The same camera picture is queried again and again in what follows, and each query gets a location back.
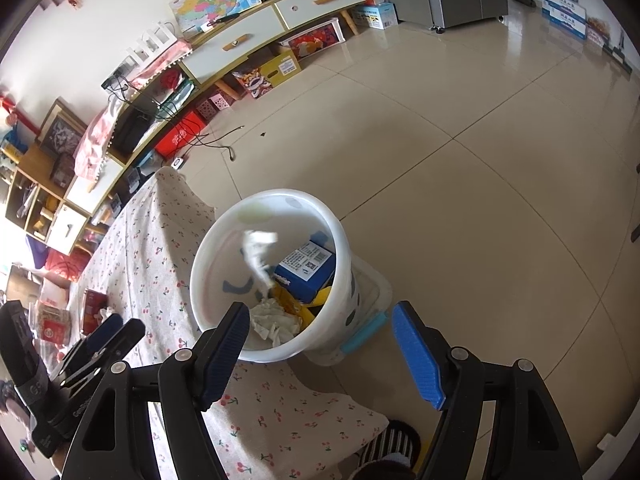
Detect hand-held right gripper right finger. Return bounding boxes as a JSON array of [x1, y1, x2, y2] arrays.
[[391, 301, 583, 480]]

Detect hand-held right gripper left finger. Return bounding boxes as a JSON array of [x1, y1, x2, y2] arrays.
[[60, 302, 250, 480]]

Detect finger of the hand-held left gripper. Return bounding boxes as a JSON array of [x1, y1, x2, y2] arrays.
[[57, 314, 124, 368], [50, 321, 146, 387]]

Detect yellow snack bag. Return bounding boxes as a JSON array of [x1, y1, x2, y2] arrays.
[[272, 285, 333, 333]]

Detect white plastic bin blue patterns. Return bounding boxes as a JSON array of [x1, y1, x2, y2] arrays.
[[189, 188, 361, 365]]

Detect white paper napkin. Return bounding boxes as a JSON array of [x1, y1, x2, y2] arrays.
[[239, 230, 279, 297]]

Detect blue cardboard box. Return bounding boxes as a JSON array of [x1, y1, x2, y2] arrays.
[[274, 240, 336, 301]]

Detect red can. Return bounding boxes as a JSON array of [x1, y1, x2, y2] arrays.
[[81, 288, 109, 336]]

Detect clear jar with red label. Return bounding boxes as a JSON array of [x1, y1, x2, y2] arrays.
[[36, 304, 72, 346]]

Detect striped slipper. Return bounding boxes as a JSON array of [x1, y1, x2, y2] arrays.
[[357, 420, 423, 480]]

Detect purple plastic item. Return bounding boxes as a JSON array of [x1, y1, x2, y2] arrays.
[[25, 237, 51, 272]]

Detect cherry print tablecloth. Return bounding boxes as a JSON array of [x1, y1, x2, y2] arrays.
[[27, 166, 391, 480]]

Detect wooden shelf unit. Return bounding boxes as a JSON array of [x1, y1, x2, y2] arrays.
[[2, 142, 108, 256]]

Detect pink cloth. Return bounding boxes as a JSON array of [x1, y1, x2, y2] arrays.
[[75, 42, 193, 181]]

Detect framed picture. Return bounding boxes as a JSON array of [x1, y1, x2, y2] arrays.
[[37, 99, 88, 156]]

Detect red gift box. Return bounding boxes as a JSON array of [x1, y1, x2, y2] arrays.
[[154, 110, 206, 161]]

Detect pink patterned boxes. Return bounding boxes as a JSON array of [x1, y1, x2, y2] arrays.
[[196, 87, 236, 121]]

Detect power strip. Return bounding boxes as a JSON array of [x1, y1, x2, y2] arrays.
[[102, 67, 131, 93]]

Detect dark chair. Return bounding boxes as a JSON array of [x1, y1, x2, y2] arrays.
[[630, 160, 640, 243]]

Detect yellow cardboard box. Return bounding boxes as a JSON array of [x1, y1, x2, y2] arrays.
[[232, 50, 303, 98]]

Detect white slotted rack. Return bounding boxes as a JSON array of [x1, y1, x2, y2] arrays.
[[125, 21, 181, 68]]

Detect wooden cabinet with white drawers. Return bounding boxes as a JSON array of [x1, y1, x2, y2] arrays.
[[62, 0, 381, 211]]

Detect blue and white box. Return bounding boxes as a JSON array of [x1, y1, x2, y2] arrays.
[[357, 2, 399, 29]]

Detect map printed bag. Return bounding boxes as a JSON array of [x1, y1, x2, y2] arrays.
[[169, 0, 263, 38]]

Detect stack of blue white cartons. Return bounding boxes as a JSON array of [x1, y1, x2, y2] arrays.
[[539, 0, 588, 41]]

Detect black cable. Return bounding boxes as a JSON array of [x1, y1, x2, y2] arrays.
[[185, 125, 246, 163]]

